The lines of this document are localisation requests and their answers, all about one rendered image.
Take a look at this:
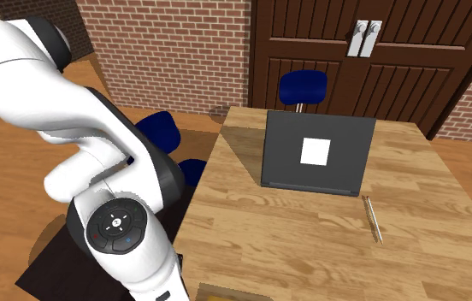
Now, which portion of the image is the blue office chair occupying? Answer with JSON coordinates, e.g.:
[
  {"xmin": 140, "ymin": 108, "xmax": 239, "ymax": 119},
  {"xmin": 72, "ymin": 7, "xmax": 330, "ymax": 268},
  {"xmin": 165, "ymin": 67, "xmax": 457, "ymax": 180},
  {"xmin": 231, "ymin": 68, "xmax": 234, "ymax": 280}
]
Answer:
[
  {"xmin": 127, "ymin": 109, "xmax": 209, "ymax": 188},
  {"xmin": 278, "ymin": 69, "xmax": 328, "ymax": 114}
]

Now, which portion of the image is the dark grey laptop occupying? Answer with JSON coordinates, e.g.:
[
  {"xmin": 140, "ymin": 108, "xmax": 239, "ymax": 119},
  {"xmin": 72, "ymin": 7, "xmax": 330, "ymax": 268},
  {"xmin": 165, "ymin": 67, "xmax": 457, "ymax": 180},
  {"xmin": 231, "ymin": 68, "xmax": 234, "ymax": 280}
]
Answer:
[{"xmin": 260, "ymin": 109, "xmax": 377, "ymax": 198}]

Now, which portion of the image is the wooden table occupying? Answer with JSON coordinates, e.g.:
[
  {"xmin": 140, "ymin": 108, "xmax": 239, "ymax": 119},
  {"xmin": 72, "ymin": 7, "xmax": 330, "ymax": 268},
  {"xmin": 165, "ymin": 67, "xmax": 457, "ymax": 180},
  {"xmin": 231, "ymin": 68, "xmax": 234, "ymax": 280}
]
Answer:
[{"xmin": 169, "ymin": 105, "xmax": 472, "ymax": 301}]

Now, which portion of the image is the silver pen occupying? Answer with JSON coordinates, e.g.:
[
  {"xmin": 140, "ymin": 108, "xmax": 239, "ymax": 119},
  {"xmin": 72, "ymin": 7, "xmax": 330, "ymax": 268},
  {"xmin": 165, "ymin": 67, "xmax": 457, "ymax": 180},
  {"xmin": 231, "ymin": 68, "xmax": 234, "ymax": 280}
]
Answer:
[{"xmin": 364, "ymin": 195, "xmax": 385, "ymax": 245}]

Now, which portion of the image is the dark brown double door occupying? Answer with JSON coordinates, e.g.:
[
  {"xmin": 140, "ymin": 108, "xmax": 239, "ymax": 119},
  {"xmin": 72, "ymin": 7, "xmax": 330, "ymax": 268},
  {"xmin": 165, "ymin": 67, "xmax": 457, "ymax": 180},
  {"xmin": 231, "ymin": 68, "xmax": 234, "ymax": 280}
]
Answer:
[{"xmin": 246, "ymin": 0, "xmax": 472, "ymax": 141}]

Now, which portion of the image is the dark robot stand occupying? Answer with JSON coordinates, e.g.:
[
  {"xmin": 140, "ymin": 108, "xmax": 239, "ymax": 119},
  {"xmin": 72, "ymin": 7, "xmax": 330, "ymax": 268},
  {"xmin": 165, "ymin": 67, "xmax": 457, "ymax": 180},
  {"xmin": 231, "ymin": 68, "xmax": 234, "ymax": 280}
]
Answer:
[{"xmin": 14, "ymin": 183, "xmax": 198, "ymax": 301}]

